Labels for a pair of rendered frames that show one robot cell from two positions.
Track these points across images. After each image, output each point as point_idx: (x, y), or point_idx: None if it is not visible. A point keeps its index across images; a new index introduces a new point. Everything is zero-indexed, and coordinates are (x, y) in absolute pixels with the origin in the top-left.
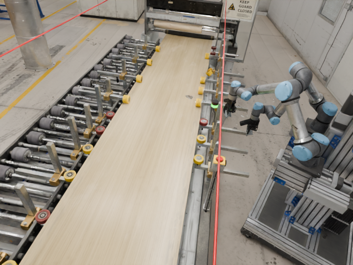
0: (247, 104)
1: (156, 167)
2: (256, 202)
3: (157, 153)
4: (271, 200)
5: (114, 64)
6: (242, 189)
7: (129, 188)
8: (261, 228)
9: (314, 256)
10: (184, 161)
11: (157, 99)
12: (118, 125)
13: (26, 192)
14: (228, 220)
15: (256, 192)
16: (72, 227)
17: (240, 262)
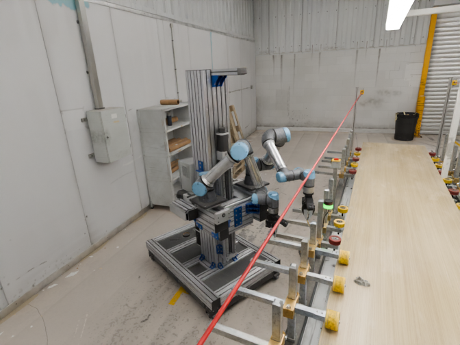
0: None
1: (383, 205)
2: (259, 270)
3: (387, 213)
4: (240, 272)
5: None
6: (253, 317)
7: (400, 196)
8: (267, 254)
9: (235, 237)
10: (357, 207)
11: (427, 280)
12: (458, 241)
13: None
14: (286, 289)
15: (237, 311)
16: (426, 186)
17: (286, 263)
